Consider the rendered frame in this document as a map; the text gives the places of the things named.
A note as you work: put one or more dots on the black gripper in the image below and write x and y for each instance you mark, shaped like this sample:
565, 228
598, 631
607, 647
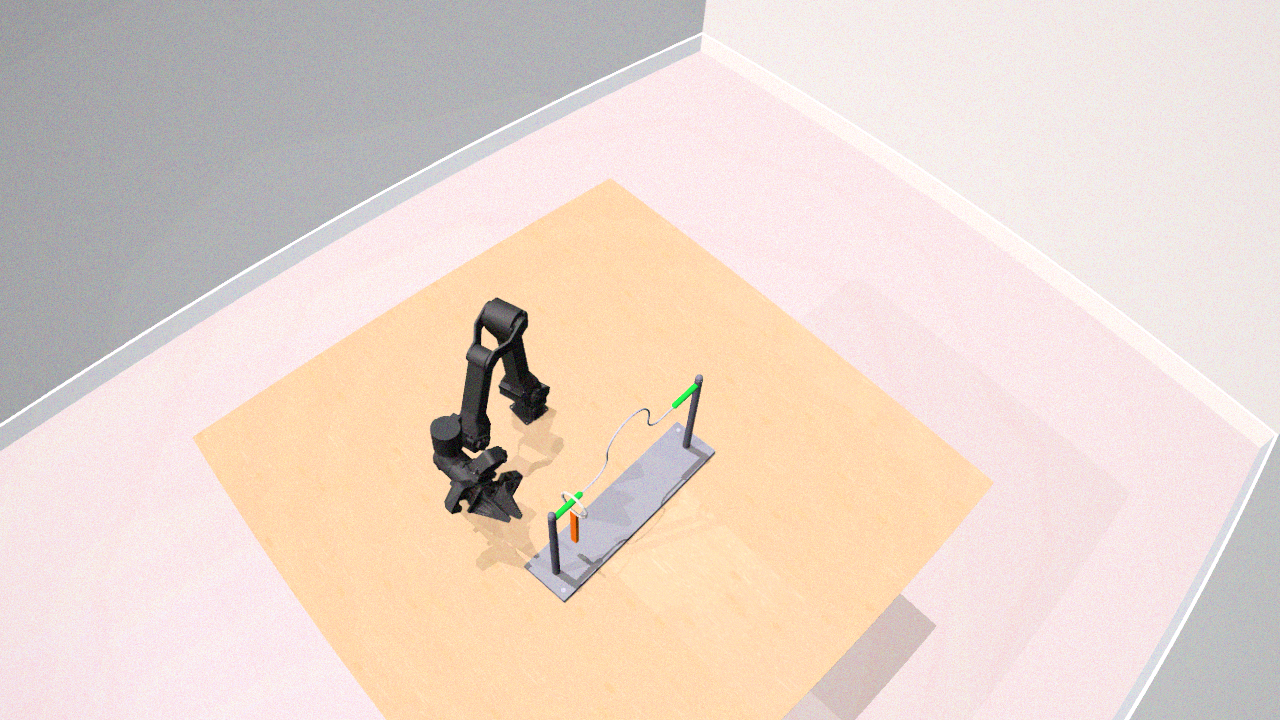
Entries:
486, 497

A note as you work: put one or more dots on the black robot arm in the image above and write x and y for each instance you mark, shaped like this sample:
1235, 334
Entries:
471, 427

